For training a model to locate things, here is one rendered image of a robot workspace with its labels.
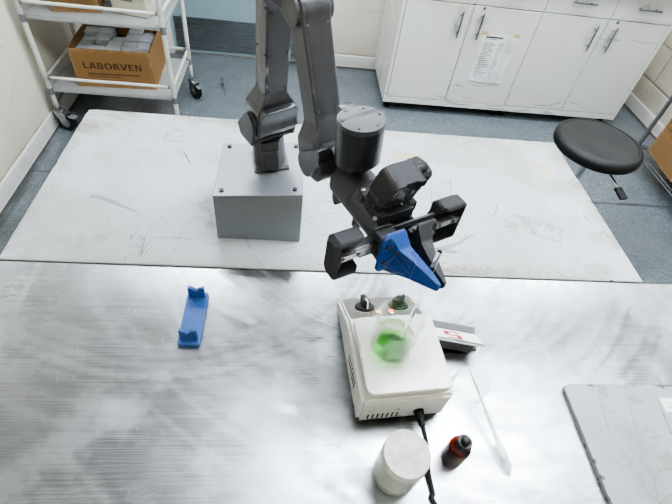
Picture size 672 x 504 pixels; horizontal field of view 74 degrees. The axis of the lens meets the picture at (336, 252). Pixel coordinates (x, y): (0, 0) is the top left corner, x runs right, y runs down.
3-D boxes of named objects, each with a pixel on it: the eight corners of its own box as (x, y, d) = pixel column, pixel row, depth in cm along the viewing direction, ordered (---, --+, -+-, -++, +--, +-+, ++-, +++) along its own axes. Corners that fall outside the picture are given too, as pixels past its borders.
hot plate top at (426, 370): (352, 320, 66) (352, 317, 65) (428, 316, 68) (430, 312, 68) (366, 398, 58) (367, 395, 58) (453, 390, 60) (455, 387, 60)
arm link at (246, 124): (239, 133, 79) (234, 100, 75) (284, 119, 83) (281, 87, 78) (255, 152, 76) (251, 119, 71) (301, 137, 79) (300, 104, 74)
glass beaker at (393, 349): (409, 329, 66) (424, 295, 59) (414, 369, 61) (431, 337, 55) (362, 326, 65) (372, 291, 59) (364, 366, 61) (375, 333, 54)
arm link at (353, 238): (299, 235, 56) (302, 198, 51) (417, 198, 63) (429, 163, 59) (331, 283, 51) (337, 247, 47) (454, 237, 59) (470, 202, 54)
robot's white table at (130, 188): (156, 316, 174) (87, 108, 108) (453, 323, 188) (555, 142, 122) (123, 444, 142) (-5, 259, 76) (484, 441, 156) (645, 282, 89)
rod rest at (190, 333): (188, 295, 75) (185, 281, 73) (209, 295, 76) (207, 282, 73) (177, 347, 69) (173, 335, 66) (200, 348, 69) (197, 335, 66)
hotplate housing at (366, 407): (335, 308, 77) (340, 279, 71) (408, 304, 79) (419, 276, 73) (356, 440, 62) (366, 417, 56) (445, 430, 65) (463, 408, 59)
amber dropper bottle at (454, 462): (442, 467, 61) (458, 450, 56) (439, 444, 63) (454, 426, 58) (463, 469, 61) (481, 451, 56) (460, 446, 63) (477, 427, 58)
